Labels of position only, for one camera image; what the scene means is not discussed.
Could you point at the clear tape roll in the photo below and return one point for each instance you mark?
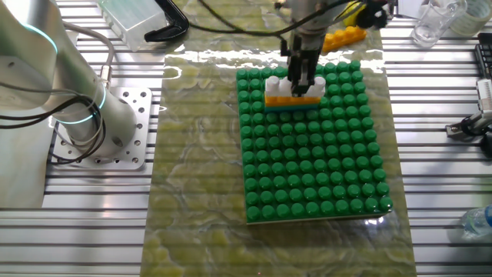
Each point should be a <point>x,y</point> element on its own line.
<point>476,19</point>

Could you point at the black keyboard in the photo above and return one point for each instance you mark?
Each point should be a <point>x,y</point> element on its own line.
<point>485,54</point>

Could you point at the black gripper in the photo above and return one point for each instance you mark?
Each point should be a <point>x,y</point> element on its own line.
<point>303,44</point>

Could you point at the clear water bottle blue cap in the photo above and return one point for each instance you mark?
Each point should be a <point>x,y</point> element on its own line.
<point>478,222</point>

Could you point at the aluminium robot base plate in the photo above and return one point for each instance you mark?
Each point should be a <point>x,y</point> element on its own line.
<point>134,154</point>

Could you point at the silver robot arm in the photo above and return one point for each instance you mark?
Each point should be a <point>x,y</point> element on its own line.
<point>77,96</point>

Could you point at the lime yellow square block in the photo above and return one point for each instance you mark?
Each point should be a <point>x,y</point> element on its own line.
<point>351,13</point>

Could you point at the clear glass cup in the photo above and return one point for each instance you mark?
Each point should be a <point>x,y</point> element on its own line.
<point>434,23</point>

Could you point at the white four-stud block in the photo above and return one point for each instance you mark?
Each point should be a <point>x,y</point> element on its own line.
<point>274,86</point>

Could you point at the translucent plastic box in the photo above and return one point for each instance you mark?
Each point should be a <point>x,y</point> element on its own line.
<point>134,23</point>

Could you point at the teal four-stud block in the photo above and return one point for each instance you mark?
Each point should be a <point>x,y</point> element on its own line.
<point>284,109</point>

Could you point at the green marble pattern mat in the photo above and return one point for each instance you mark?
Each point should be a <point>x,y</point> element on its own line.
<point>200,173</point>

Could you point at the green studded baseplate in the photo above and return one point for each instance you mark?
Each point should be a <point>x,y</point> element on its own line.
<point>307,165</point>

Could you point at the yellow-orange four-stud block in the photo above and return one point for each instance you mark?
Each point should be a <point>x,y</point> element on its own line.
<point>280,101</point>
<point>344,38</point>

